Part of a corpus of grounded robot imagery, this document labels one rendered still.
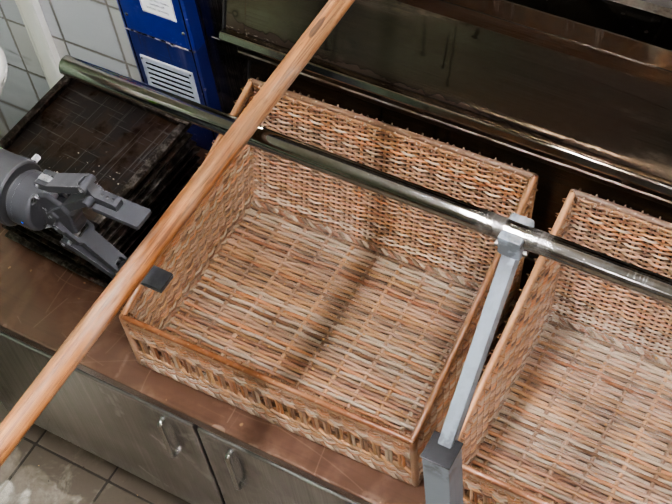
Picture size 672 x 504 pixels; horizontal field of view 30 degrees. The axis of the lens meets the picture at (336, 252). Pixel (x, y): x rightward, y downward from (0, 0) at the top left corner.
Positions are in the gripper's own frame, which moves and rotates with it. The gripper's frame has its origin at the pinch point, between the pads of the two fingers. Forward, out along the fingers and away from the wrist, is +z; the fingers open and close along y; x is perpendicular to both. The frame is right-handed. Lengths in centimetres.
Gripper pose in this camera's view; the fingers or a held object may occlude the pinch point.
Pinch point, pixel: (149, 249)
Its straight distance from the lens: 160.1
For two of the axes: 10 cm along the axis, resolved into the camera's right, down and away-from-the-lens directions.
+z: 8.6, 3.5, -3.6
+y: 0.9, 5.9, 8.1
